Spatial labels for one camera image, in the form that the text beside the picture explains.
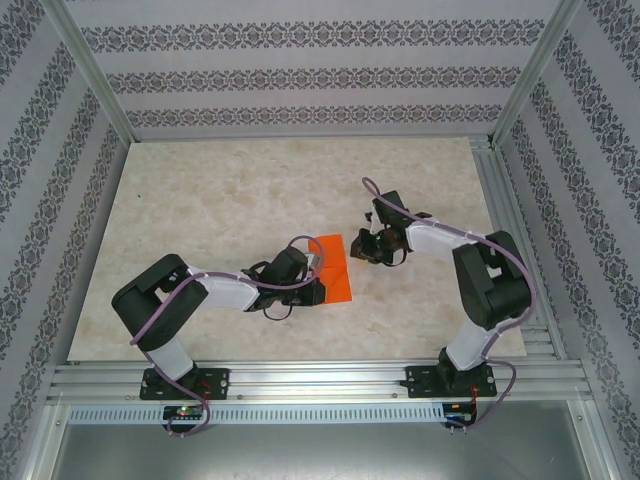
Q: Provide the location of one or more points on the grey metal panel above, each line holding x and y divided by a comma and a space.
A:
320, 455

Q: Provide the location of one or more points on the aluminium frame post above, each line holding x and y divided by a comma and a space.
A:
90, 75
537, 70

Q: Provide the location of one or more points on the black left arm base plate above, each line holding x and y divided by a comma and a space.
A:
220, 384

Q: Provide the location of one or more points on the circuit board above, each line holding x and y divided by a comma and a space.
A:
457, 412
182, 412

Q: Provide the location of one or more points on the aluminium side rail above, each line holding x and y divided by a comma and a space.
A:
500, 200

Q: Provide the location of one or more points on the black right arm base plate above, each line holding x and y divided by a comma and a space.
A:
420, 382

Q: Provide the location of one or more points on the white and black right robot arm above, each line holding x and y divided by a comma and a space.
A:
430, 240

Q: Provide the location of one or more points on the right circuit board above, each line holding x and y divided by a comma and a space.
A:
457, 412

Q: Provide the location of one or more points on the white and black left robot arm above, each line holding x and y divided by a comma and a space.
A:
225, 295

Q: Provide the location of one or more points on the left circuit board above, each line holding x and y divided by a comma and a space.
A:
182, 412

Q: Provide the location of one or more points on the long aluminium mounting rail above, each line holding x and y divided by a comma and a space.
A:
320, 380

